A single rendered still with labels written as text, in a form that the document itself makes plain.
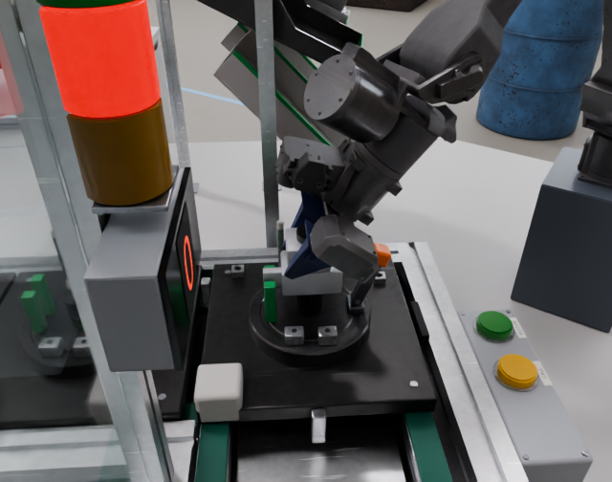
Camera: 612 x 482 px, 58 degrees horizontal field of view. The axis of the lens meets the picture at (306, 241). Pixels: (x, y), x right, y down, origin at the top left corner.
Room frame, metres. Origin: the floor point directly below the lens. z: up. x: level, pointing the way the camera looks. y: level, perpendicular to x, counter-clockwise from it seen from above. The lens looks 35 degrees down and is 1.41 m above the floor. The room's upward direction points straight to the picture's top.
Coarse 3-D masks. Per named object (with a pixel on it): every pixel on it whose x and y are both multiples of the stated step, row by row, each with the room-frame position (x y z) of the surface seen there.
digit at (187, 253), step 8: (184, 216) 0.29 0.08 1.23; (184, 224) 0.29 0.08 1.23; (184, 232) 0.28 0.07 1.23; (184, 240) 0.28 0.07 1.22; (184, 248) 0.28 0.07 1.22; (192, 248) 0.30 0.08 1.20; (184, 256) 0.27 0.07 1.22; (192, 256) 0.30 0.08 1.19; (184, 264) 0.27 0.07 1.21; (192, 264) 0.30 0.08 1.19; (184, 272) 0.26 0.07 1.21; (192, 272) 0.29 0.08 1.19; (184, 280) 0.26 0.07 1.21; (192, 280) 0.29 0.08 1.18; (192, 288) 0.28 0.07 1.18; (192, 296) 0.28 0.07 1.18
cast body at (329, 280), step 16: (304, 224) 0.49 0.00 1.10; (288, 240) 0.47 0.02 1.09; (304, 240) 0.46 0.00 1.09; (288, 256) 0.45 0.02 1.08; (272, 272) 0.47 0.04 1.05; (320, 272) 0.46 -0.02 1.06; (336, 272) 0.46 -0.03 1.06; (288, 288) 0.45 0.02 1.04; (304, 288) 0.45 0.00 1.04; (320, 288) 0.46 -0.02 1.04; (336, 288) 0.46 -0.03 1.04
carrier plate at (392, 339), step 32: (224, 288) 0.54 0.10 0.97; (256, 288) 0.54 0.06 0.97; (384, 288) 0.54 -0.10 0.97; (224, 320) 0.48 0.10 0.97; (384, 320) 0.48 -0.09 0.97; (224, 352) 0.43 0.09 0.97; (256, 352) 0.43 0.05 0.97; (384, 352) 0.43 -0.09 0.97; (416, 352) 0.43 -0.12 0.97; (256, 384) 0.38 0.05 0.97; (288, 384) 0.38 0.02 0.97; (320, 384) 0.38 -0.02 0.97; (352, 384) 0.38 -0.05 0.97; (384, 384) 0.38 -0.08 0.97; (416, 384) 0.38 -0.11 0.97; (256, 416) 0.35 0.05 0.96; (288, 416) 0.36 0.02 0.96
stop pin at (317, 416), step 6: (318, 408) 0.36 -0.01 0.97; (324, 408) 0.36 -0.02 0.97; (312, 414) 0.35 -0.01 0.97; (318, 414) 0.35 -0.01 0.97; (324, 414) 0.35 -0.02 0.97; (312, 420) 0.35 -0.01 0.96; (318, 420) 0.35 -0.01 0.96; (324, 420) 0.35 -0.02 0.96; (312, 426) 0.35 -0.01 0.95; (318, 426) 0.35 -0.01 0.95; (324, 426) 0.35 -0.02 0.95; (312, 432) 0.35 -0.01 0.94; (318, 432) 0.35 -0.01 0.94; (324, 432) 0.35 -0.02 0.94; (312, 438) 0.35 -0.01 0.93; (318, 438) 0.35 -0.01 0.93; (324, 438) 0.35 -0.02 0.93
